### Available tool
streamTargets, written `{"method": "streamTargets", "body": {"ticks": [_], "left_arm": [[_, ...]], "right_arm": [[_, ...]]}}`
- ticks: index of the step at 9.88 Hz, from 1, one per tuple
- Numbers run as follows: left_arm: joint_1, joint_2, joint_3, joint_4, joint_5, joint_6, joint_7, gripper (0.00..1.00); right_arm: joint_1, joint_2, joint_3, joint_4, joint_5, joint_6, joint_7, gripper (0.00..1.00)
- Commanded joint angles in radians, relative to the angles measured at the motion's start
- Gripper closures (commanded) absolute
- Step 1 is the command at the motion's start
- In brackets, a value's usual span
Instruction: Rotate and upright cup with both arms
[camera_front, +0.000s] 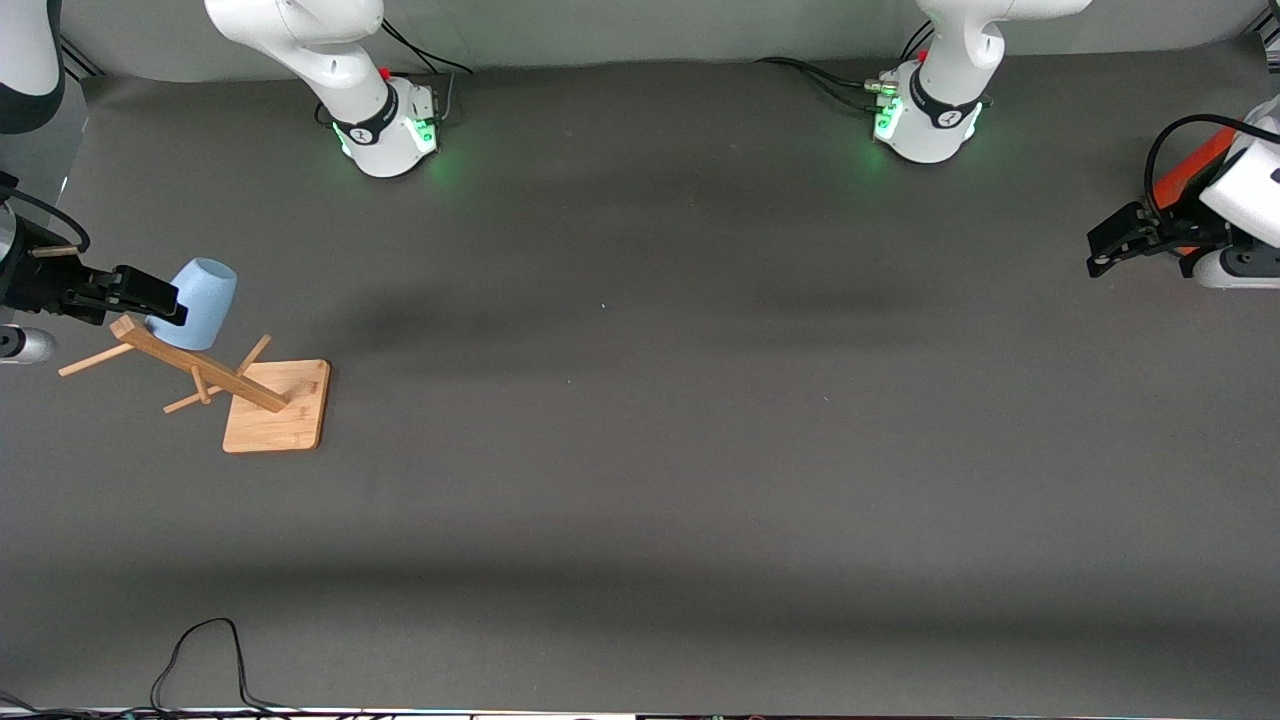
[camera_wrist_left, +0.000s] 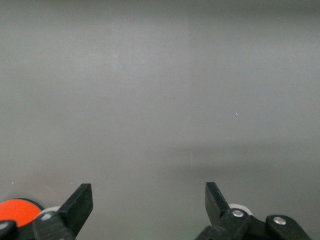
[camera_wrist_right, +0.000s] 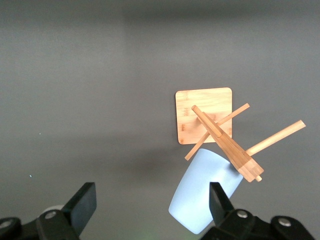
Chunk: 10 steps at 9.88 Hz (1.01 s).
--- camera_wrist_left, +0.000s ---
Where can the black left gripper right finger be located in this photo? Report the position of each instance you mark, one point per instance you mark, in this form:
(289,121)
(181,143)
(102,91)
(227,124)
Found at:
(217,207)

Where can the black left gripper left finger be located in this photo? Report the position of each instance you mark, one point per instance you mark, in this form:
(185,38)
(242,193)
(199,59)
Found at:
(75,210)

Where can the orange cylindrical can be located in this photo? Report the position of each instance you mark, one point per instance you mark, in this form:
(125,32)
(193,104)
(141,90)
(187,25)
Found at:
(17,210)

